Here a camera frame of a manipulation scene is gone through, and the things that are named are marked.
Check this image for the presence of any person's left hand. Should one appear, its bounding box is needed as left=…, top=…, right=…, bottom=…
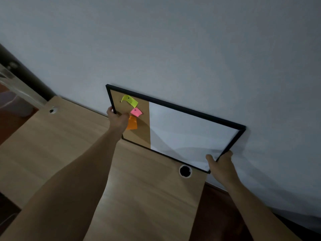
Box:
left=106, top=106, right=130, bottom=135

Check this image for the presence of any person's right hand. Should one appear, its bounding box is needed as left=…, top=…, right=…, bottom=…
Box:
left=205, top=151, right=242, bottom=190

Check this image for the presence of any framed cork and white board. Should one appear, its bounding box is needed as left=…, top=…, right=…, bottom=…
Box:
left=105, top=84, right=247, bottom=174

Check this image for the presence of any person's right forearm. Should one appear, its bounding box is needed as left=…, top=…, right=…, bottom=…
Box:
left=227, top=180, right=301, bottom=241

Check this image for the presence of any person's left forearm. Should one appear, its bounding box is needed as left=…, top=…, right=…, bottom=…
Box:
left=0, top=128, right=123, bottom=241

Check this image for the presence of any orange sticky note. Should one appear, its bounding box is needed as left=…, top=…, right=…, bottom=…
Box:
left=126, top=114, right=138, bottom=130

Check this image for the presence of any green sticky note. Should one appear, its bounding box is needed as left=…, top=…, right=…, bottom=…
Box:
left=120, top=94, right=139, bottom=108

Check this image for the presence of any light wooden table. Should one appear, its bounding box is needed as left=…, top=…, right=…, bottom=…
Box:
left=0, top=95, right=209, bottom=241

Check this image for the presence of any translucent plastic bin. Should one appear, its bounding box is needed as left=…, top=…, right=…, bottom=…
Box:
left=0, top=64, right=48, bottom=118

